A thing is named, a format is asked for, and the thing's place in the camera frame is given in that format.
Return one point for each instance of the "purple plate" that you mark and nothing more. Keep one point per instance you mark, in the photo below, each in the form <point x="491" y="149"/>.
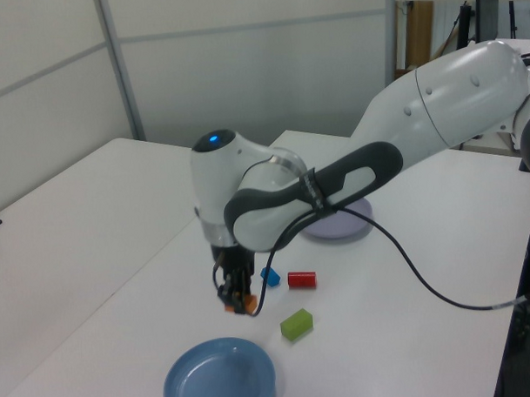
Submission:
<point x="335" y="228"/>

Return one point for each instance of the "grey partition post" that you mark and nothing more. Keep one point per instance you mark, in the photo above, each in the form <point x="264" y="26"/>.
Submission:
<point x="391" y="28"/>

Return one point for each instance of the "blue plate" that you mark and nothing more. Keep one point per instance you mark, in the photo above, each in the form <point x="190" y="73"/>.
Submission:
<point x="219" y="378"/>

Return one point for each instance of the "brown wooden panel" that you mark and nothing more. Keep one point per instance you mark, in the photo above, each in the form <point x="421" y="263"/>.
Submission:
<point x="419" y="32"/>

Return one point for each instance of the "red cylinder block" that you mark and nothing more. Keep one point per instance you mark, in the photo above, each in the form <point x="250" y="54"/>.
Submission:
<point x="302" y="280"/>

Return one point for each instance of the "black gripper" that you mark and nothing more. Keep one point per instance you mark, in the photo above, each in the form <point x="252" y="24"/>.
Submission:
<point x="236" y="260"/>

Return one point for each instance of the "orange block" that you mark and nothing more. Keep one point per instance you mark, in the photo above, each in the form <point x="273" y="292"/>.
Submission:
<point x="252" y="303"/>

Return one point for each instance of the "black monitor stand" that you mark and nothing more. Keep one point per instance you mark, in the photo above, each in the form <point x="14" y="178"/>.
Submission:
<point x="465" y="26"/>

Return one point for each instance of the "dark equipment rack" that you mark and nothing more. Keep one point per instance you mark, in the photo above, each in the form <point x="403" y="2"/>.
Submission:
<point x="525" y="350"/>

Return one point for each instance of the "blue block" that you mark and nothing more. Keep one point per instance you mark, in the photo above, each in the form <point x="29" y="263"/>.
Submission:
<point x="273" y="277"/>

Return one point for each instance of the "green block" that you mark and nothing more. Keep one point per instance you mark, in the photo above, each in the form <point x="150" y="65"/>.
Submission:
<point x="296" y="325"/>

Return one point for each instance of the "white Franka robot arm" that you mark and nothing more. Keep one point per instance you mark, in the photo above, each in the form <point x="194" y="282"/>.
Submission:
<point x="212" y="187"/>

